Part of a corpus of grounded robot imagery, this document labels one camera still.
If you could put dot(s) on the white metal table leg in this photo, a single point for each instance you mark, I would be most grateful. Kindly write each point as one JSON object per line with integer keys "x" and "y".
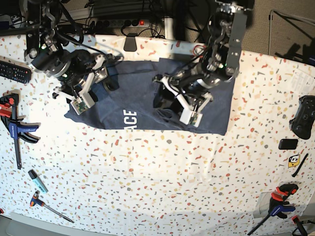
{"x": 169, "y": 28}

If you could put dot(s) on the white paper sheet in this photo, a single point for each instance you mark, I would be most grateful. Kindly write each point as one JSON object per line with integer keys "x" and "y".
{"x": 302, "y": 82}

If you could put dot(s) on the black game controller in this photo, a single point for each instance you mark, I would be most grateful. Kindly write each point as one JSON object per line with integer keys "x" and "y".
{"x": 301, "y": 124}

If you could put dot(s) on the thin black strip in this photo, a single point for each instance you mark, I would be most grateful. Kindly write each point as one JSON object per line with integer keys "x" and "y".
{"x": 300, "y": 166}

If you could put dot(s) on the black TV remote control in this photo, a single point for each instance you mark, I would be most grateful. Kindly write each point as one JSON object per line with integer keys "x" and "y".
{"x": 14, "y": 72}

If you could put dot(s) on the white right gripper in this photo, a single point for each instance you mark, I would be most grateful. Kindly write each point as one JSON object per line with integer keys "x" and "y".
{"x": 84, "y": 101}

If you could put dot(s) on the blue black bar clamp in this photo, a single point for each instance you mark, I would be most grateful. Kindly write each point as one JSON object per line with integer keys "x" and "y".
{"x": 17, "y": 130}

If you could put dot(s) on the white power strip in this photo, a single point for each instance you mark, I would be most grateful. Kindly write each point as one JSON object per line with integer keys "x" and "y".
{"x": 129, "y": 23}

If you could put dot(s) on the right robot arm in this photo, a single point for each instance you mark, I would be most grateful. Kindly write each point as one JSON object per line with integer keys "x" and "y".
{"x": 55, "y": 47}

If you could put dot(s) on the yellow panda sticker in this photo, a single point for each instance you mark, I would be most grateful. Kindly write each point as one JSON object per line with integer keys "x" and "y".
{"x": 294, "y": 161}

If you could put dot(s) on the small black rectangular case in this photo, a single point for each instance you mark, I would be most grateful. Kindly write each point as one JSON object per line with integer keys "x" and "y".
{"x": 288, "y": 144}

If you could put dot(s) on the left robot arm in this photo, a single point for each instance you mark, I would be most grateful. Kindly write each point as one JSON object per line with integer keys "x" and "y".
{"x": 186, "y": 91}

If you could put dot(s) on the blue grey T-shirt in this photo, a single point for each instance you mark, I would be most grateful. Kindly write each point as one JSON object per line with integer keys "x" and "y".
{"x": 137, "y": 104}

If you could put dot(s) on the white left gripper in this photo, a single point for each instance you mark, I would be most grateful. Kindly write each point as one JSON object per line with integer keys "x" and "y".
{"x": 169, "y": 90}

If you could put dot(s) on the red black corner clamp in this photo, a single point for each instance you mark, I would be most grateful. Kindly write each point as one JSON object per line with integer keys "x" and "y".
{"x": 300, "y": 230}

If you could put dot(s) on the blue red bar clamp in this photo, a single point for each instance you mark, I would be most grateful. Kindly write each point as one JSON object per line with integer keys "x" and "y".
{"x": 278, "y": 204}

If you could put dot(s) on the terrazzo pattern tablecloth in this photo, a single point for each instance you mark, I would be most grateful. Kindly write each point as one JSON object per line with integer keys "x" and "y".
{"x": 150, "y": 183}

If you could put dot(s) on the orange blue T-handle screwdriver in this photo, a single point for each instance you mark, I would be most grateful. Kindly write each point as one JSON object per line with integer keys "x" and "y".
{"x": 35, "y": 200}

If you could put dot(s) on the light blue highlighter marker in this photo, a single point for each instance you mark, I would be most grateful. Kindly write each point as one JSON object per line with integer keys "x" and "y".
{"x": 37, "y": 181}

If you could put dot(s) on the black table clip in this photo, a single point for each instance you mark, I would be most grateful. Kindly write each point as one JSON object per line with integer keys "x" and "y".
{"x": 130, "y": 43}

